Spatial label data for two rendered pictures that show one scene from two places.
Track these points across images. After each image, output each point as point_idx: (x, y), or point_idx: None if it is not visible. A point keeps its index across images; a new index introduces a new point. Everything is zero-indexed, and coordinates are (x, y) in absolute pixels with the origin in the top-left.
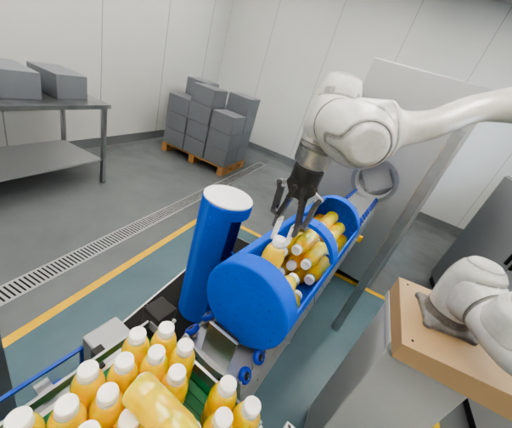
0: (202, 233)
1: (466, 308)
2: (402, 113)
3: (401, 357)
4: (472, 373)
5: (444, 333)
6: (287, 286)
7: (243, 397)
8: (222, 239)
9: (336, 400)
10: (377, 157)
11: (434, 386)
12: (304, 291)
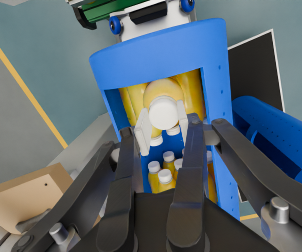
0: None
1: None
2: None
3: (52, 166)
4: (3, 195)
5: (37, 215)
6: (108, 80)
7: None
8: (287, 148)
9: (113, 133)
10: None
11: None
12: (152, 153)
